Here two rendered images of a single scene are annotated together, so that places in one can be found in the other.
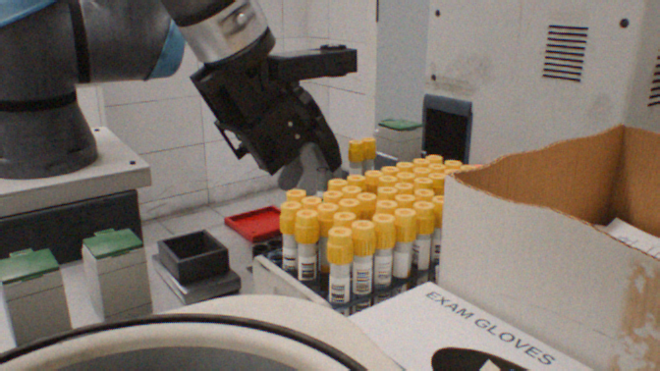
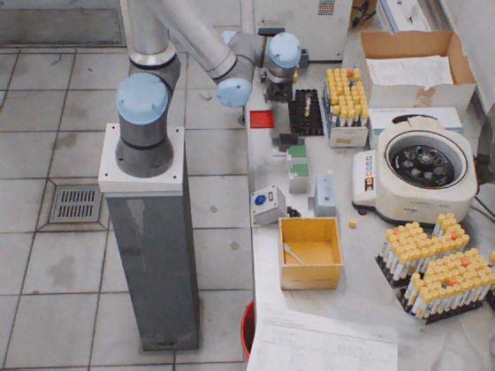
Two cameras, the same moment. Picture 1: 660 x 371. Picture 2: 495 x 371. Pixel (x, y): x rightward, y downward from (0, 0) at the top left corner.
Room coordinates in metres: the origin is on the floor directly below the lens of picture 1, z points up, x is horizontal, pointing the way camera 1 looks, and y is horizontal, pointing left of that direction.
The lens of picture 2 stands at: (-0.12, 1.18, 2.10)
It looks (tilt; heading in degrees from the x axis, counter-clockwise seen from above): 50 degrees down; 304
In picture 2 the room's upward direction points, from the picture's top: 2 degrees clockwise
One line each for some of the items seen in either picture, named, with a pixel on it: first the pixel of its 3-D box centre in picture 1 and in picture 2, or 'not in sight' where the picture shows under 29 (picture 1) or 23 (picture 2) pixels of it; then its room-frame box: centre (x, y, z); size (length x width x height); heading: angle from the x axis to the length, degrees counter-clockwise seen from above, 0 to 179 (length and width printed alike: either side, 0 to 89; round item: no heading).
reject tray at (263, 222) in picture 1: (263, 222); (261, 118); (0.59, 0.08, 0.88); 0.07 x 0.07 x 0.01; 37
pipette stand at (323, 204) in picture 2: not in sight; (323, 202); (0.27, 0.27, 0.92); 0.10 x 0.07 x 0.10; 122
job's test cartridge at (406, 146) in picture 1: (397, 150); not in sight; (0.66, -0.08, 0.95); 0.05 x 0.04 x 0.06; 37
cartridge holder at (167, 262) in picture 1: (193, 261); (288, 144); (0.47, 0.13, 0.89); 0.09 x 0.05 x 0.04; 35
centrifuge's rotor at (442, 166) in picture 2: not in sight; (422, 167); (0.12, 0.06, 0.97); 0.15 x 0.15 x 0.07
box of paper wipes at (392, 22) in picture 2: not in sight; (405, 11); (0.46, -0.56, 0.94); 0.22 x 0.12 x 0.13; 131
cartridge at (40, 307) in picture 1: (33, 298); (298, 178); (0.37, 0.23, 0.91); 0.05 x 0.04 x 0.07; 37
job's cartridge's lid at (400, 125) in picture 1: (398, 125); not in sight; (0.66, -0.08, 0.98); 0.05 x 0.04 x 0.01; 37
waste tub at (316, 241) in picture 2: not in sight; (308, 253); (0.22, 0.43, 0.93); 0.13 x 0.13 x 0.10; 36
